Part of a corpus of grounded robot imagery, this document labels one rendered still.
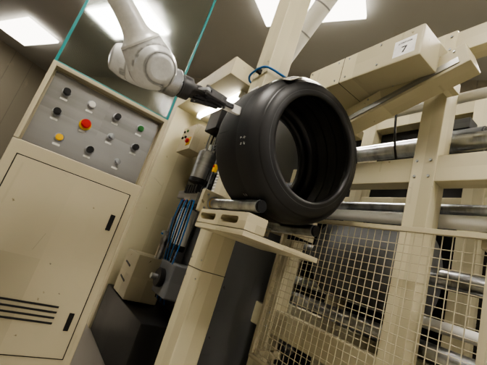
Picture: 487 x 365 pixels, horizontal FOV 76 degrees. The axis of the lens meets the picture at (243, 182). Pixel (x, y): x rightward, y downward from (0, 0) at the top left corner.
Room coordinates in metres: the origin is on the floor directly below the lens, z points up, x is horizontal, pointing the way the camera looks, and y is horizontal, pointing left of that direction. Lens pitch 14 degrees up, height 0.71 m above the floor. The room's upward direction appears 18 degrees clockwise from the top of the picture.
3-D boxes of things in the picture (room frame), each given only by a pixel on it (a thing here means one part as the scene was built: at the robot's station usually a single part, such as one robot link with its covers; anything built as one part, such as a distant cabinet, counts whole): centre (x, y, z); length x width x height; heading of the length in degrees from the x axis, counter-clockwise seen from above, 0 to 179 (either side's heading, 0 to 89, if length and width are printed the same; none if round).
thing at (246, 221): (1.18, 0.01, 0.84); 0.36 x 0.09 x 0.06; 31
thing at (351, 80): (1.30, -0.43, 1.71); 0.61 x 0.25 x 0.15; 31
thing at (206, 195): (1.41, -0.02, 0.90); 0.40 x 0.03 x 0.10; 121
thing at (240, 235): (1.26, -0.11, 0.80); 0.37 x 0.36 x 0.02; 121
